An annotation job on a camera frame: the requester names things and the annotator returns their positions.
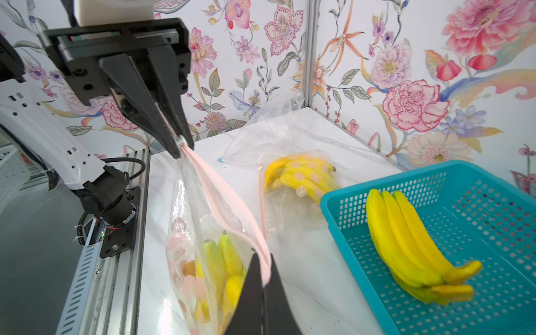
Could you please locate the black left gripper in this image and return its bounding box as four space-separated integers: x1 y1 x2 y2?
40 18 194 159

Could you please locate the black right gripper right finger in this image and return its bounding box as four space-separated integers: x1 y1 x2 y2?
263 256 302 335

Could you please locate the aluminium corner post right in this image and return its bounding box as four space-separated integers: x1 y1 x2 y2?
301 0 320 107

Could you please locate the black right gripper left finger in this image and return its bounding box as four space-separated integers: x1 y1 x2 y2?
224 253 263 335

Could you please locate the yellow banana bunch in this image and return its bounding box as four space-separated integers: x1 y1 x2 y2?
264 154 339 204
366 189 483 306

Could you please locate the pink dotted zip bag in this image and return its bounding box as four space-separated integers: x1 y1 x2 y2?
166 136 272 334

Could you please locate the teal plastic basket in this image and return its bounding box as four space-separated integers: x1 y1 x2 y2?
320 161 535 334

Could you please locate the clear zip-top bag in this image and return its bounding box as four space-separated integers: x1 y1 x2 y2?
219 88 399 172

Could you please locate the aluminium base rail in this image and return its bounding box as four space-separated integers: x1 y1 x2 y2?
56 170 149 334

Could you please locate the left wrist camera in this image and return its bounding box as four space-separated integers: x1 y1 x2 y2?
73 0 157 27

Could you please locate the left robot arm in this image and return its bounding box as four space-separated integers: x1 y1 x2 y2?
1 18 194 227

